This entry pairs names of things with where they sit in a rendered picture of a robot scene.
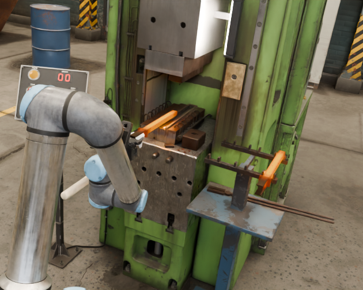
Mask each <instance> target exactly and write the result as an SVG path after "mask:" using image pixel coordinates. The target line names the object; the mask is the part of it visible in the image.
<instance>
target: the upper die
mask: <svg viewBox="0 0 363 290"><path fill-rule="evenodd" d="M212 57H213V51H211V52H209V53H206V54H204V55H202V56H200V57H198V58H196V59H191V58H186V57H183V55H180V56H177V55H172V54H166V53H163V52H158V51H152V49H147V50H146V58H145V69H147V70H152V71H157V72H161V73H166V74H171V75H175V76H178V77H183V76H185V75H187V74H189V73H191V72H193V71H195V70H197V69H199V68H201V67H203V66H205V65H207V64H208V63H210V62H211V61H212Z"/></svg>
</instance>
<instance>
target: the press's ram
mask: <svg viewBox="0 0 363 290"><path fill-rule="evenodd" d="M228 7H229V0H140V6H139V24H138V41H137V47H138V48H143V49H152V51H158V52H163V53H166V54H172V55H177V56H180V55H183V57H186V58H191V59H196V58H198V57H200V56H202V55H204V54H206V53H209V52H211V51H213V50H215V49H217V48H219V47H222V46H223V42H224V34H225V27H226V20H229V19H230V13H228Z"/></svg>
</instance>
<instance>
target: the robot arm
mask: <svg viewBox="0 0 363 290"><path fill-rule="evenodd" d="M20 116H21V119H22V121H23V122H24V123H26V124H27V130H26V132H27V137H26V142H25V150H24V157H23V162H22V169H21V177H20V185H19V190H18V197H17V205H16V212H15V217H14V225H13V233H12V241H11V245H10V253H9V260H8V265H7V272H5V273H4V274H2V275H1V276H0V290H51V286H52V278H51V277H50V276H49V275H48V274H47V268H48V260H49V256H50V249H51V242H52V235H53V230H54V223H55V216H56V209H57V205H58V197H59V191H60V186H61V179H62V172H63V165H64V160H65V153H66V146H67V139H68V138H69V134H70V133H75V134H77V135H79V136H80V137H82V138H84V139H85V141H86V143H87V144H88V145H89V146H91V147H93V148H95V150H96V152H97V154H96V155H94V156H92V157H90V158H89V159H88V160H87V161H86V162H85V165H84V172H85V175H86V176H87V178H88V179H89V193H88V197H89V202H90V204H91V205H92V206H94V207H96V208H107V207H109V206H113V207H118V208H122V209H126V210H129V211H134V212H139V213H140V212H142V211H143V209H144V207H145V205H146V201H147V198H148V192H147V191H146V190H144V189H143V190H142V189H141V188H140V187H139V185H138V182H137V179H136V177H135V174H134V171H133V168H132V166H131V163H130V161H132V160H133V159H134V158H136V157H137V152H138V148H137V146H139V148H141V147H142V142H143V139H144V137H145V135H144V133H142V134H141V135H139V136H137V137H136V138H134V139H133V138H131V137H130V135H131V134H132V133H133V132H131V131H132V128H133V123H131V122H129V121H124V120H123V121H122V122H121V120H120V118H119V116H118V115H117V114H116V113H115V111H114V110H113V109H112V108H110V107H109V106H108V105H107V104H106V103H104V102H102V101H101V100H100V99H98V98H96V97H94V96H92V95H90V94H88V93H85V92H82V91H75V90H69V89H64V88H60V87H55V86H53V85H35V86H33V87H31V88H30V89H29V90H28V91H27V92H26V93H25V95H24V97H23V99H22V101H21V105H20ZM133 156H135V157H134V158H133Z"/></svg>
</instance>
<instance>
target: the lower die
mask: <svg viewBox="0 0 363 290"><path fill-rule="evenodd" d="M189 105H192V106H194V107H193V108H192V109H190V110H189V111H188V112H186V113H185V114H183V115H182V116H180V117H179V118H178V119H176V120H175V121H174V122H172V123H171V124H170V125H168V126H167V127H165V129H161V128H160V127H158V128H156V129H155V130H153V131H152V132H150V133H148V136H147V138H149V139H153V140H158V141H160V142H164V143H173V144H174V145H175V144H177V143H178V142H179V141H177V139H176V138H177V136H178V135H179V132H180V127H179V126H176V127H175V128H174V126H175V125H178V123H179V122H181V121H182V120H184V119H185V118H186V117H188V115H190V114H191V113H192V112H194V111H195V110H198V111H200V118H201V117H204V114H205V109H203V108H199V107H198V106H197V105H193V104H188V105H186V104H175V103H173V104H172V105H171V106H169V107H168V108H165V110H162V111H161V112H159V113H158V115H154V117H151V118H150V120H149V119H148V120H146V121H145V122H143V123H142V124H141V127H140V128H143V127H145V126H147V125H149V124H150V123H152V122H153V121H155V120H157V119H159V118H160V117H162V116H163V115H165V114H167V113H168V112H170V111H172V110H175V111H177V112H178V113H179V112H180V111H181V110H183V109H184V108H186V107H187V106H189ZM198 111H196V112H195V113H196V114H197V120H198V117H199V112H198ZM195 113H193V114H192V115H193V116H194V122H195V120H196V114H195ZM189 118H190V119H191V124H192V122H193V117H192V116H189ZM190 119H188V118H186V120H187V121H188V127H189V124H190ZM182 123H184V131H185V129H186V126H187V122H186V121H183V122H182ZM182 123H180V124H179V125H180V126H181V133H182V130H183V124H182ZM188 127H187V128H188ZM154 137H155V139H154Z"/></svg>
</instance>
